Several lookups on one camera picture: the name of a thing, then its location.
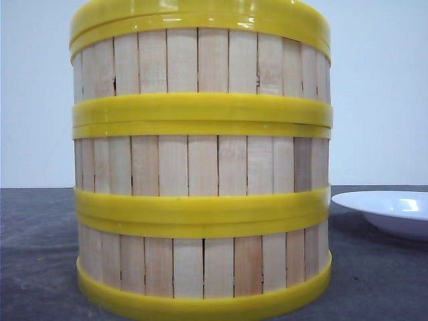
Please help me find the bamboo steamer basket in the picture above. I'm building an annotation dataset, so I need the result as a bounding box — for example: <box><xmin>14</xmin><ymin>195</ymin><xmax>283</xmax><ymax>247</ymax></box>
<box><xmin>75</xmin><ymin>135</ymin><xmax>330</xmax><ymax>237</ymax></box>
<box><xmin>70</xmin><ymin>13</ymin><xmax>332</xmax><ymax>138</ymax></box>
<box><xmin>77</xmin><ymin>222</ymin><xmax>332</xmax><ymax>320</ymax></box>

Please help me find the woven bamboo steamer lid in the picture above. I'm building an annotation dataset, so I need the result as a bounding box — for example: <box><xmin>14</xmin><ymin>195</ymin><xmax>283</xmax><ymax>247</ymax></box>
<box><xmin>70</xmin><ymin>1</ymin><xmax>330</xmax><ymax>43</ymax></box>

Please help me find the white plate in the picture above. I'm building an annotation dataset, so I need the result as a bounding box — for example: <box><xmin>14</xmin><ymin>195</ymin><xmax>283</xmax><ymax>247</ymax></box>
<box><xmin>332</xmin><ymin>191</ymin><xmax>427</xmax><ymax>241</ymax></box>

